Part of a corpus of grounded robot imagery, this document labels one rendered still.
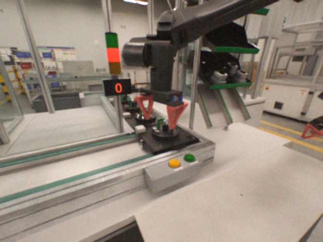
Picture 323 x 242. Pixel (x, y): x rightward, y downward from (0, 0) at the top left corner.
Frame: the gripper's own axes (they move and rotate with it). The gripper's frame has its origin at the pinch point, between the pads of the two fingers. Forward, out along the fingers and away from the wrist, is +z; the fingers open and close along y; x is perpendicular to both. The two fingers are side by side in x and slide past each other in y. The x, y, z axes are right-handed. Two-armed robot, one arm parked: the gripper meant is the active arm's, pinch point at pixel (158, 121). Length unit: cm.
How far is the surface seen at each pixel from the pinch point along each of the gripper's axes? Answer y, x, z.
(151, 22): 105, -100, -51
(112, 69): 33.1, -5.9, -11.6
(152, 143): 13.6, -11.5, 18.4
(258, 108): 0, -201, 37
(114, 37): 32.5, -7.5, -23.6
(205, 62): 19, -62, -16
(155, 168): 1.5, -1.2, 19.0
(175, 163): -3.0, -6.8, 17.4
